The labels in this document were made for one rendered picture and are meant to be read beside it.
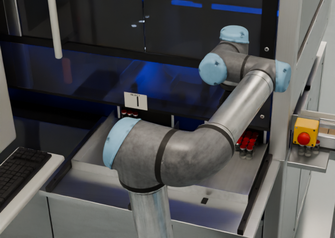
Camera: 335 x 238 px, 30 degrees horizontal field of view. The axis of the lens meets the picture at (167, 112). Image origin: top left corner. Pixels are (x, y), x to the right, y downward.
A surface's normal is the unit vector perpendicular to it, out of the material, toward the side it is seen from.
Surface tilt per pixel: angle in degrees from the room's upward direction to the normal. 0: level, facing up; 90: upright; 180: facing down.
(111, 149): 72
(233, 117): 28
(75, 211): 90
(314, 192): 0
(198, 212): 0
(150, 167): 83
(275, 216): 90
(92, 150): 0
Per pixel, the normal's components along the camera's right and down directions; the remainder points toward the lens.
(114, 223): -0.34, 0.49
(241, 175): -0.03, -0.86
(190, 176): 0.21, 0.57
